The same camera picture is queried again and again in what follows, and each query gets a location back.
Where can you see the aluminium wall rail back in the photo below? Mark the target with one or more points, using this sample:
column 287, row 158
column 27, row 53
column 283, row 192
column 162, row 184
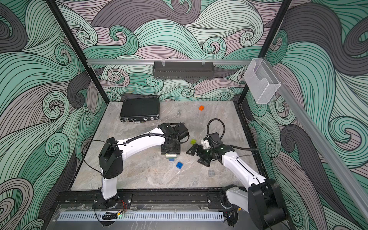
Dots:
column 131, row 61

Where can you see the aluminium wall rail right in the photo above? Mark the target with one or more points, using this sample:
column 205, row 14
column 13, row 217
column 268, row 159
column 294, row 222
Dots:
column 345, row 176

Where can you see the black wall tray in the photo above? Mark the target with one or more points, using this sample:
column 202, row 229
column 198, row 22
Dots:
column 183, row 70

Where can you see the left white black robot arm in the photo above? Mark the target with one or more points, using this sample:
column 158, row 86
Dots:
column 114, row 152

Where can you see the clear plastic wall bin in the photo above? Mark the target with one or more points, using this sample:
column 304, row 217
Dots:
column 261, row 80

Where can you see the white lego brick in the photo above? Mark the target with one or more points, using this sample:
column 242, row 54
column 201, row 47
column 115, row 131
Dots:
column 170, row 156

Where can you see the white slotted cable duct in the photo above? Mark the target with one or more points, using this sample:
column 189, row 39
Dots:
column 142, row 216

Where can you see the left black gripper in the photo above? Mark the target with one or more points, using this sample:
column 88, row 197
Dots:
column 177, row 152

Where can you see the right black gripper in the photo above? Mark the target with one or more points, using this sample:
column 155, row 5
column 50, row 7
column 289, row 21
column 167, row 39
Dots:
column 195, row 146

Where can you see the aluminium wall rail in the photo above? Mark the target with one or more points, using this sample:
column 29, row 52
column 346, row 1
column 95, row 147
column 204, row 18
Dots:
column 345, row 176
column 131, row 61

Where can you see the black hard case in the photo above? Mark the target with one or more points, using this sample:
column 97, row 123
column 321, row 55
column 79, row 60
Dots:
column 140, row 110

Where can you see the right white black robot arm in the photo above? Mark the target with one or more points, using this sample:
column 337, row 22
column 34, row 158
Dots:
column 262, row 198

